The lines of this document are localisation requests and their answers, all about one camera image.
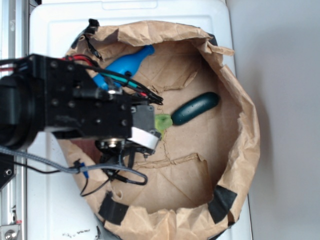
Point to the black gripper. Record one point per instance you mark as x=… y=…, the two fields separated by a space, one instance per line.
x=121 y=124

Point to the blue plastic toy bottle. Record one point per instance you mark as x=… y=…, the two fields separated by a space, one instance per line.
x=130 y=62

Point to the green plush frog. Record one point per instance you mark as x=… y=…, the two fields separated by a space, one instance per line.
x=163 y=121

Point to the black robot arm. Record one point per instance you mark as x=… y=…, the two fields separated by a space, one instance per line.
x=22 y=100

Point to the white plastic bin lid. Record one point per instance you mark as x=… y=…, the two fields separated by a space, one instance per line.
x=55 y=210

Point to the dark green toy cucumber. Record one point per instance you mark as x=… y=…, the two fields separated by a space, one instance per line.
x=194 y=107

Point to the brown paper bag tray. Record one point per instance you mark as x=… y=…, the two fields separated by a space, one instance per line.
x=201 y=172

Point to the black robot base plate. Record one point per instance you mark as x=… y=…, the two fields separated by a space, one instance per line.
x=7 y=169

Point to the aluminium frame rail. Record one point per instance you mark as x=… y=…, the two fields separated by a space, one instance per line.
x=12 y=197

